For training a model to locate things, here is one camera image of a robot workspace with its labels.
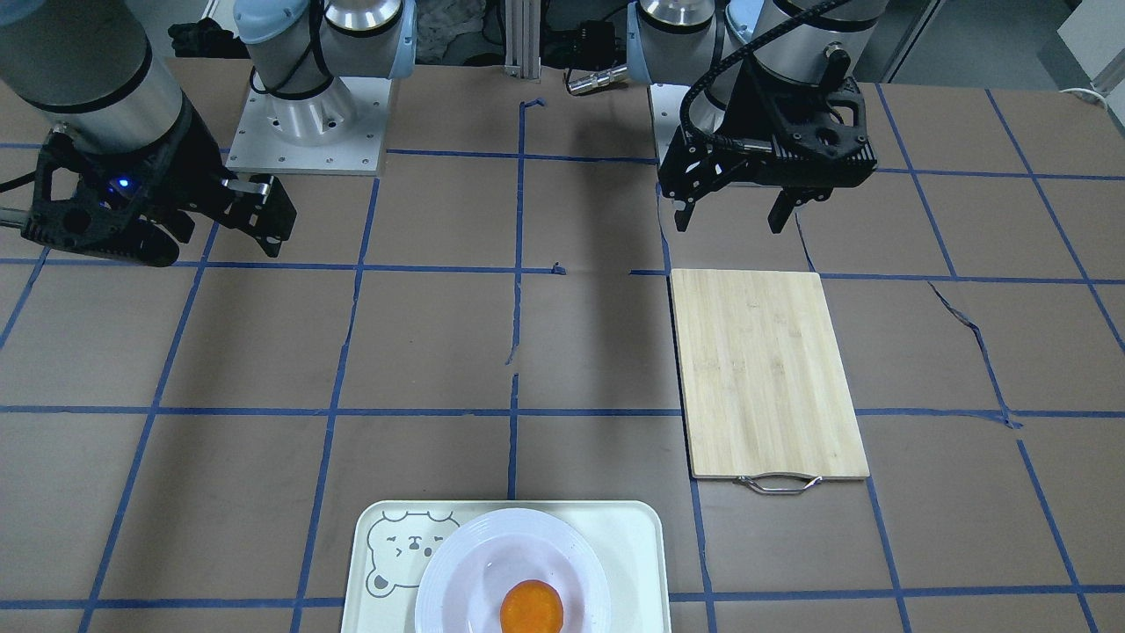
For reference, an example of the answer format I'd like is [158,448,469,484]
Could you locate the cream bear tray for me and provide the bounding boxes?
[341,500,672,632]

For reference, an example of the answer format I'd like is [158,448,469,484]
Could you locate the silver metal connector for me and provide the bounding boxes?
[565,64,629,97]

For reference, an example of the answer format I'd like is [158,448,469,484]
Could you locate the aluminium frame post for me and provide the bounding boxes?
[503,0,542,83]

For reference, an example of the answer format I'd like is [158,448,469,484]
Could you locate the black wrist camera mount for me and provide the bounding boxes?
[5,123,194,266]
[716,47,878,188]

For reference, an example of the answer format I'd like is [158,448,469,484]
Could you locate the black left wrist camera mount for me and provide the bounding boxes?
[716,47,878,188]

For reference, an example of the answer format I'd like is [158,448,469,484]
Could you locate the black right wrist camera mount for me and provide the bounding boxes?
[5,123,194,266]

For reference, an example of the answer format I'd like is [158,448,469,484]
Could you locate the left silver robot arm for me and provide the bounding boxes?
[627,1,887,233]

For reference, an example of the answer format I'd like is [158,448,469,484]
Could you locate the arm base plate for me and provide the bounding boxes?
[226,76,395,177]
[649,84,748,164]

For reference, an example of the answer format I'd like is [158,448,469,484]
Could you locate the white round plate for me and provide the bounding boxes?
[414,508,613,632]

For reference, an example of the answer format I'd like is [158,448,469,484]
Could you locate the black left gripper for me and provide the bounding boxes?
[658,132,836,234]

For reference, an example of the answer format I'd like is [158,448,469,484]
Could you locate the bamboo cutting board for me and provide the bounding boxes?
[671,268,869,494]

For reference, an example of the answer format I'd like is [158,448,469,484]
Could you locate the orange fruit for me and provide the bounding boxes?
[500,579,565,632]

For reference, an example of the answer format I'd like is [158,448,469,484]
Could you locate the brown paper table cover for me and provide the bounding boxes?
[1,67,1124,632]

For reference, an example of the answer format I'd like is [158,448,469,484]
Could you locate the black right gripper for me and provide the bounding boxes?
[141,101,297,257]

